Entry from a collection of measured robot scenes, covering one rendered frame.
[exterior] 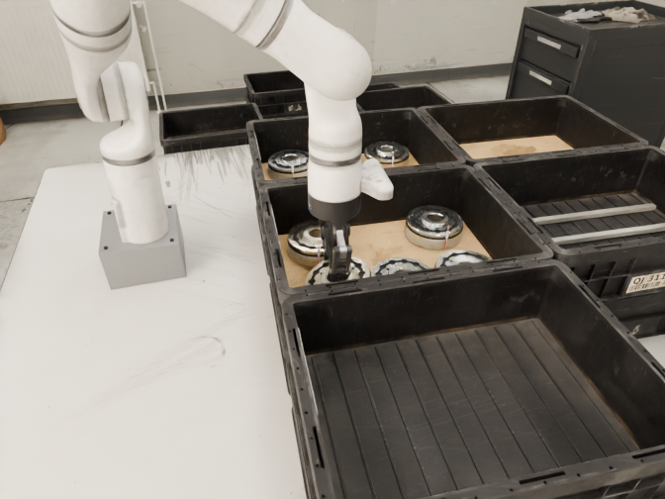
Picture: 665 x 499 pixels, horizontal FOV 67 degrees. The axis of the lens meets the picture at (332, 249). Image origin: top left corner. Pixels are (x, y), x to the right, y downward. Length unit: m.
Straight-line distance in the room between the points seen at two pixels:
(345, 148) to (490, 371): 0.35
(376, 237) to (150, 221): 0.43
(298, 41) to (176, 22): 3.32
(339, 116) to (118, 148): 0.45
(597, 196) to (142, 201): 0.91
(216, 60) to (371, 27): 1.19
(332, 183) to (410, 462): 0.35
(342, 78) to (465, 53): 4.00
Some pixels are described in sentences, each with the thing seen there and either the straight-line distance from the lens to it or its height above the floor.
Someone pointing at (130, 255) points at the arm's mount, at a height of 0.78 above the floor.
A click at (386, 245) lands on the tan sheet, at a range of 0.91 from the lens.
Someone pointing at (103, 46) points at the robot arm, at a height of 1.19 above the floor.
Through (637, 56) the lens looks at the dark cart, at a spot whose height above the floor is 0.78.
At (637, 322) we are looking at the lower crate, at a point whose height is 0.75.
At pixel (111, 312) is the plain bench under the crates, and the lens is 1.05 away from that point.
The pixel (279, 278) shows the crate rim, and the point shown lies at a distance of 0.68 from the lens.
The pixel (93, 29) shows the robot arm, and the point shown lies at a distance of 0.72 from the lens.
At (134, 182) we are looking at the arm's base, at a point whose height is 0.92.
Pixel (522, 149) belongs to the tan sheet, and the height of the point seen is 0.83.
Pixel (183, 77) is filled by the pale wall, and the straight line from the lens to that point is 3.98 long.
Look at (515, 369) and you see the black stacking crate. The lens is 0.74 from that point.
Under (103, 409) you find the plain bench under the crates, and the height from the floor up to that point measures 0.70.
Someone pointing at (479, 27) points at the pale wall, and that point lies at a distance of 4.57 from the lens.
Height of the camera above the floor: 1.36
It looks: 36 degrees down
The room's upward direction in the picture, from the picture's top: straight up
